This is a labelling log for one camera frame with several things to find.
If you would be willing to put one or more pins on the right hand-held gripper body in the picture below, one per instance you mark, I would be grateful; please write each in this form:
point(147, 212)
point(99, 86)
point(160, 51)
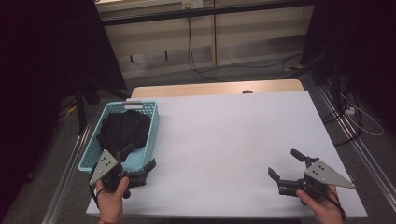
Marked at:
point(323, 174)

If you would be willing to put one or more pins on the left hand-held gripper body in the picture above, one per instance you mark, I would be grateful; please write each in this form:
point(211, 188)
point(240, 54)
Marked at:
point(104, 166)

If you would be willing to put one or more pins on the black pants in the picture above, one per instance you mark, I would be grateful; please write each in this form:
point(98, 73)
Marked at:
point(124, 127)

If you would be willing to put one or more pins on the light blue plastic basket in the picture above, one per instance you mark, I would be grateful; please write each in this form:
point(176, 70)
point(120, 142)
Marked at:
point(148, 130)

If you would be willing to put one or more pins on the person's right hand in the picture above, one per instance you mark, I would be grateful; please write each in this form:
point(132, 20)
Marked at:
point(325, 211)

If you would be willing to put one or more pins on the person's left hand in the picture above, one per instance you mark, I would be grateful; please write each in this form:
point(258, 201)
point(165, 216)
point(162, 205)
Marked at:
point(110, 205)

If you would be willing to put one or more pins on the short black stand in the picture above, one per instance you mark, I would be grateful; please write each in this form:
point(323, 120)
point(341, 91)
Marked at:
point(81, 105)

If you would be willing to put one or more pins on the white power plug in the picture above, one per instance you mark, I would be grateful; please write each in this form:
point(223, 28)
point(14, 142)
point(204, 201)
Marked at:
point(349, 111)

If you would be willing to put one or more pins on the tall black stand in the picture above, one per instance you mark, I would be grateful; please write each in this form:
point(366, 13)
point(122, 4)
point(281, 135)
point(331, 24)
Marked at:
point(335, 87)

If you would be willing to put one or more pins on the round dark table grommet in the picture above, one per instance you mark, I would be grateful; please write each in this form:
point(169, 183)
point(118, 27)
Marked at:
point(247, 91)

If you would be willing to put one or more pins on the wide black curtain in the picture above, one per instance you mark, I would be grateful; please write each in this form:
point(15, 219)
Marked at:
point(37, 62)

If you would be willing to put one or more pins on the beige wooden cabinet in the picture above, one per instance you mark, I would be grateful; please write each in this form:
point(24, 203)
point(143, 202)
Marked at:
point(249, 31)

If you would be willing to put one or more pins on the narrow black curtain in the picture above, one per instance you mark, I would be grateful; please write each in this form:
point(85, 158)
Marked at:
point(367, 37)

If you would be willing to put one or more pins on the black metal crossbar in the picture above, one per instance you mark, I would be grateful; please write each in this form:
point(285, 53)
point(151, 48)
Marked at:
point(199, 12)

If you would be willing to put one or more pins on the aluminium floor rail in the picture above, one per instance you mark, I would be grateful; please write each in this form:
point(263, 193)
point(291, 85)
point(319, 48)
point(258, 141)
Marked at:
point(358, 146)
point(67, 174)

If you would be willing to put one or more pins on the white wall socket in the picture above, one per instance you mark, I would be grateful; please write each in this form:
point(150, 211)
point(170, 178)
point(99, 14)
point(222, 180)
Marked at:
point(192, 4)

